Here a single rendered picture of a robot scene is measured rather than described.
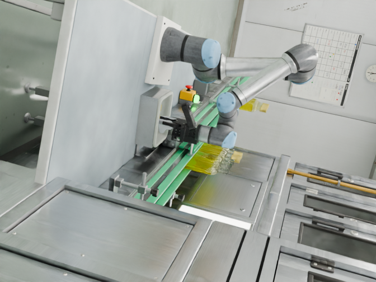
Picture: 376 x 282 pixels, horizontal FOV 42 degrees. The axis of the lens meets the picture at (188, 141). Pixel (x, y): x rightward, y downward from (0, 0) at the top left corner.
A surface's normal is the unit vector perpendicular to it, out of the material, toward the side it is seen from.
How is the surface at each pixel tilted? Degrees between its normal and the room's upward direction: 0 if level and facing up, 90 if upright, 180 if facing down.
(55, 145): 0
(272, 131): 90
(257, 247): 90
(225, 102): 90
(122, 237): 90
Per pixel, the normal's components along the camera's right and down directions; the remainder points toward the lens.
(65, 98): 0.95, 0.23
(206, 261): 0.15, -0.93
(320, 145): -0.28, 0.30
